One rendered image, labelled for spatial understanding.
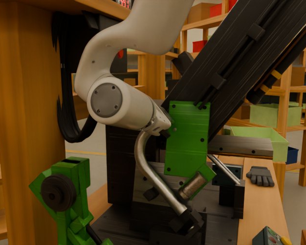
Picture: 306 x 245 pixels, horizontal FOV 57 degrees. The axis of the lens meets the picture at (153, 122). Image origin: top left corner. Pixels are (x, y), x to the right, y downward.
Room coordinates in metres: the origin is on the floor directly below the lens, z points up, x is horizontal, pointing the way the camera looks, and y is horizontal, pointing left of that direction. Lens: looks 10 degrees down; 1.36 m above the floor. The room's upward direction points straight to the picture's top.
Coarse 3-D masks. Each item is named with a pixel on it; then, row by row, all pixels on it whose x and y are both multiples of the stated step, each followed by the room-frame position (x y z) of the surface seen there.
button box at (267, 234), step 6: (264, 228) 0.68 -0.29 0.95; (270, 228) 0.68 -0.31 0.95; (258, 234) 0.68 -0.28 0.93; (264, 234) 0.65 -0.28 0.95; (270, 234) 0.65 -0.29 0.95; (276, 234) 0.67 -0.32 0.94; (252, 240) 0.69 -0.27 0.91; (258, 240) 0.66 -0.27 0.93; (264, 240) 0.63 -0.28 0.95; (270, 240) 0.62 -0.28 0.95; (276, 240) 0.64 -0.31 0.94
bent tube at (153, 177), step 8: (144, 136) 0.77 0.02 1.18; (136, 144) 0.77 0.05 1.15; (144, 144) 0.77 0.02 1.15; (136, 152) 0.76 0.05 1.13; (144, 152) 0.77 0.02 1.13; (136, 160) 0.76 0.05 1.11; (144, 160) 0.75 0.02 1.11; (144, 168) 0.74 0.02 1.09; (152, 168) 0.75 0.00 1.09; (152, 176) 0.73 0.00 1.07; (152, 184) 0.73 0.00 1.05; (160, 184) 0.72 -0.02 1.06; (160, 192) 0.71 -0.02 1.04; (168, 192) 0.70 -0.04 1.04; (168, 200) 0.70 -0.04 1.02; (176, 200) 0.69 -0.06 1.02; (176, 208) 0.68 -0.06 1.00; (184, 208) 0.68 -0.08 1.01
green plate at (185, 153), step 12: (180, 108) 0.79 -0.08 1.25; (192, 108) 0.78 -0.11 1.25; (204, 108) 0.77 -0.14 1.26; (180, 120) 0.78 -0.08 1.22; (192, 120) 0.77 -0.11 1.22; (204, 120) 0.76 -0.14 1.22; (180, 132) 0.77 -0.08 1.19; (192, 132) 0.76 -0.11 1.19; (204, 132) 0.75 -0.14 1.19; (168, 144) 0.77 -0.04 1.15; (180, 144) 0.76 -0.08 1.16; (192, 144) 0.75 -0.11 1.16; (204, 144) 0.74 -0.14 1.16; (168, 156) 0.76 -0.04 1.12; (180, 156) 0.75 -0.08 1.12; (192, 156) 0.74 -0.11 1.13; (204, 156) 0.73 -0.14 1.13; (168, 168) 0.75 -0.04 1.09; (180, 168) 0.74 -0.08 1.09; (192, 168) 0.73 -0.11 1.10
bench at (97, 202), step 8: (208, 160) 1.47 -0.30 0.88; (224, 160) 1.47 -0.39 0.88; (232, 160) 1.47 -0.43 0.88; (240, 160) 1.47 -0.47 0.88; (104, 184) 1.14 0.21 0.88; (96, 192) 1.06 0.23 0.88; (104, 192) 1.06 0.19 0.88; (88, 200) 0.99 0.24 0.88; (96, 200) 0.99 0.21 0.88; (104, 200) 0.99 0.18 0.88; (88, 208) 0.93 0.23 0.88; (96, 208) 0.93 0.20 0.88; (104, 208) 0.93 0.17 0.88; (96, 216) 0.87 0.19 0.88
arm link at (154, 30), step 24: (144, 0) 0.45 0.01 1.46; (168, 0) 0.44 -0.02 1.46; (192, 0) 0.46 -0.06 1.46; (120, 24) 0.49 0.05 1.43; (144, 24) 0.45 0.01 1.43; (168, 24) 0.45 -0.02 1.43; (96, 48) 0.51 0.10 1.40; (120, 48) 0.52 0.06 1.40; (144, 48) 0.47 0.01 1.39; (168, 48) 0.48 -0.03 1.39; (96, 72) 0.55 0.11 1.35
